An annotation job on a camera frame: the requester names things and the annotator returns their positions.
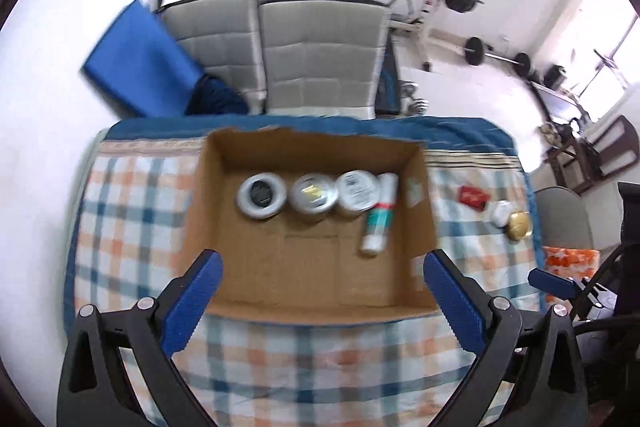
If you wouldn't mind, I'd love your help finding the chrome dumbbell pair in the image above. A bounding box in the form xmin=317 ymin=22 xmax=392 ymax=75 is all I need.
xmin=400 ymin=81 xmax=428 ymax=116

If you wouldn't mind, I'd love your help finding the silver tin gold label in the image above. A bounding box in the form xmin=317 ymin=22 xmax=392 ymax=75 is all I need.
xmin=288 ymin=172 xmax=338 ymax=223

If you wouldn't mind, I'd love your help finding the left grey cushioned chair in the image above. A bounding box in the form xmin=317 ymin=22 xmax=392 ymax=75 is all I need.
xmin=157 ymin=0 xmax=267 ymax=114

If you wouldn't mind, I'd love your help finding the white lidded round tin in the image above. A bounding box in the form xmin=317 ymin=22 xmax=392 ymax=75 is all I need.
xmin=335 ymin=170 xmax=381 ymax=218

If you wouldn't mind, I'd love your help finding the dark wooden chair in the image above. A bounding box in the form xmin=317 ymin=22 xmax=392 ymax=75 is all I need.
xmin=587 ymin=115 xmax=639 ymax=181

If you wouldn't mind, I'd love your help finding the open cardboard box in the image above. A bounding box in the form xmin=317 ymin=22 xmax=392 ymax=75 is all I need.
xmin=175 ymin=128 xmax=437 ymax=325

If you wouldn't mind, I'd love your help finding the right grey cushioned chair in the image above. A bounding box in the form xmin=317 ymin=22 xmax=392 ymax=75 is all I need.
xmin=259 ymin=0 xmax=390 ymax=119

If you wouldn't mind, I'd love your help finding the orange white patterned cushion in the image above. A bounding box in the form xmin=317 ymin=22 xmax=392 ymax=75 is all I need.
xmin=542 ymin=246 xmax=600 ymax=280

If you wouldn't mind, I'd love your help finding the plaid checkered tablecloth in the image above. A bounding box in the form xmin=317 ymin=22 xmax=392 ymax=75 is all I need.
xmin=63 ymin=115 xmax=542 ymax=426

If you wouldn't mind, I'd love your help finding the white earbud case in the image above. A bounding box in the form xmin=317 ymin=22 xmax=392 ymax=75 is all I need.
xmin=489 ymin=199 xmax=514 ymax=229

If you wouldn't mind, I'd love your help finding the black blue exercise bench pad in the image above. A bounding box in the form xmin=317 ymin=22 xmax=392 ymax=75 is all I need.
xmin=374 ymin=35 xmax=401 ymax=117

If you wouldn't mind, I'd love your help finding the white weight bench rack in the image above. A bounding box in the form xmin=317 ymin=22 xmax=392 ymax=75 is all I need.
xmin=388 ymin=0 xmax=444 ymax=72

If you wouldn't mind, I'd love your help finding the dark blue knitted bag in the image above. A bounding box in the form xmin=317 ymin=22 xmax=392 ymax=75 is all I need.
xmin=184 ymin=74 xmax=250 ymax=116

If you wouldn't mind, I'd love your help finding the short barbell on floor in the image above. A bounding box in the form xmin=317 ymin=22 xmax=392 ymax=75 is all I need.
xmin=463 ymin=37 xmax=534 ymax=78

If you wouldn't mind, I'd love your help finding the white green spray bottle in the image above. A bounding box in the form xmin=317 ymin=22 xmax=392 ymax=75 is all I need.
xmin=360 ymin=172 xmax=399 ymax=257

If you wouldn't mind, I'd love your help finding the grey armchair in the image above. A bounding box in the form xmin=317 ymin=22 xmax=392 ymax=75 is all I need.
xmin=534 ymin=185 xmax=616 ymax=256

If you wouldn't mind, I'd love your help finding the silver tin black label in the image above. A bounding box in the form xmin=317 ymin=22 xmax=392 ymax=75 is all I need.
xmin=235 ymin=172 xmax=288 ymax=220

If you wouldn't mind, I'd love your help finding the grey cushioned chair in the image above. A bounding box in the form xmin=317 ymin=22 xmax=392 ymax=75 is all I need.
xmin=157 ymin=0 xmax=267 ymax=114
xmin=259 ymin=0 xmax=390 ymax=119

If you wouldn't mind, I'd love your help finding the dark side table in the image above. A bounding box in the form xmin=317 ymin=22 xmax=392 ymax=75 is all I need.
xmin=524 ymin=76 xmax=591 ymax=188

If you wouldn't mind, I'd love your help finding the red cigarette pack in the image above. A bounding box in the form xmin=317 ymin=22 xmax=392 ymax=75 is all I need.
xmin=458 ymin=185 xmax=490 ymax=211

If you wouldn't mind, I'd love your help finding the blue yoga mat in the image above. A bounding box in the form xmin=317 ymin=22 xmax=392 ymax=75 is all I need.
xmin=82 ymin=0 xmax=204 ymax=117

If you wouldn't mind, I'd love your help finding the gold round tin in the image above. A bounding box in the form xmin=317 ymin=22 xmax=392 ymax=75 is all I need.
xmin=504 ymin=210 xmax=532 ymax=242

